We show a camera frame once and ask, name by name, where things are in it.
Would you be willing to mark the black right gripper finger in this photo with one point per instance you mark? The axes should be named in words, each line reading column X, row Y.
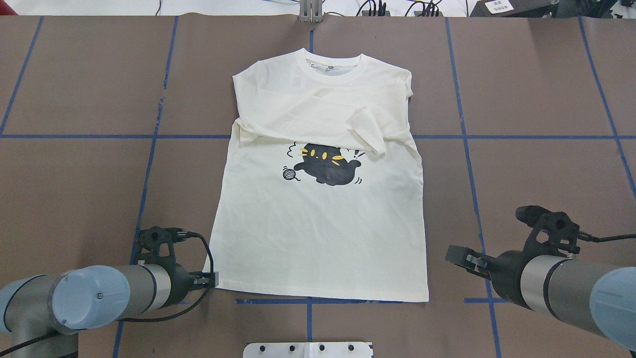
column 462, row 257

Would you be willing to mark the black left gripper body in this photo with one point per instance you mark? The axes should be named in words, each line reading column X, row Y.
column 180, row 285

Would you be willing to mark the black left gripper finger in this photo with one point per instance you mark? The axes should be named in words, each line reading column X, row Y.
column 205, row 280

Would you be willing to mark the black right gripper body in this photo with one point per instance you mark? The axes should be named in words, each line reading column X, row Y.
column 505, row 271

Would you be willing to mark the cream long-sleeve cat shirt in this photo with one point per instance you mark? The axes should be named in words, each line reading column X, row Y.
column 322, row 191

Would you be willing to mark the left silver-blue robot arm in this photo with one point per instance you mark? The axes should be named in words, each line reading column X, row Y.
column 44, row 314

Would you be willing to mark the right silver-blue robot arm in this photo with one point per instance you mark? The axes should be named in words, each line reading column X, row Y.
column 597, row 298

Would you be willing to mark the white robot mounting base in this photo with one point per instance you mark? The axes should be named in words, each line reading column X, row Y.
column 309, row 350

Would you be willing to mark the black labelled box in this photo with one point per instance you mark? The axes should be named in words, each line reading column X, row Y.
column 514, row 8

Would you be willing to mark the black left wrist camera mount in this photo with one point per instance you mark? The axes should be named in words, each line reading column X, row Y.
column 156, row 245

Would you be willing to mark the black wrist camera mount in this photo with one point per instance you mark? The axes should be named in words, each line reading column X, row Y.
column 553, row 233
column 156, row 245

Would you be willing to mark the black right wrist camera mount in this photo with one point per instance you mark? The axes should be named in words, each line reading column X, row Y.
column 553, row 233

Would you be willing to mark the aluminium frame post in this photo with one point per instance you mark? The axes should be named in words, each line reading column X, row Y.
column 311, row 11

